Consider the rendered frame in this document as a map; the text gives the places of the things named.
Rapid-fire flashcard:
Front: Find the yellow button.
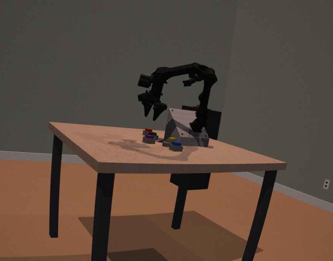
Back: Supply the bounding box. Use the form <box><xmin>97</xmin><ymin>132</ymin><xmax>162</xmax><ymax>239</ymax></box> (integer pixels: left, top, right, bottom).
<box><xmin>166</xmin><ymin>137</ymin><xmax>178</xmax><ymax>144</ymax></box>

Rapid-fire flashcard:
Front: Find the purple button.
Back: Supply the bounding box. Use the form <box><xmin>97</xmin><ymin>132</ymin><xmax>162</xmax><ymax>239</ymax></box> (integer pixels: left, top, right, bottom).
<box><xmin>142</xmin><ymin>135</ymin><xmax>155</xmax><ymax>144</ymax></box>

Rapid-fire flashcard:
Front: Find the blue button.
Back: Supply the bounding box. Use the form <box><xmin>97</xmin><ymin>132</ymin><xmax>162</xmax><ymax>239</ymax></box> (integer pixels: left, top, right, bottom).
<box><xmin>169</xmin><ymin>142</ymin><xmax>183</xmax><ymax>151</ymax></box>

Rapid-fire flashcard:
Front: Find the red button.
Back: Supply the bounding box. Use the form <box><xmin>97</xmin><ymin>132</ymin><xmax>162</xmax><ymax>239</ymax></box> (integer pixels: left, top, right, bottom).
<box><xmin>143</xmin><ymin>128</ymin><xmax>153</xmax><ymax>135</ymax></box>

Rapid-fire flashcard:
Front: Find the green button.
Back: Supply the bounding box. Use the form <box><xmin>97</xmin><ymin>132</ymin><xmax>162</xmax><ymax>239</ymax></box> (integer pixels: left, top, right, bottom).
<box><xmin>147</xmin><ymin>132</ymin><xmax>158</xmax><ymax>140</ymax></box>

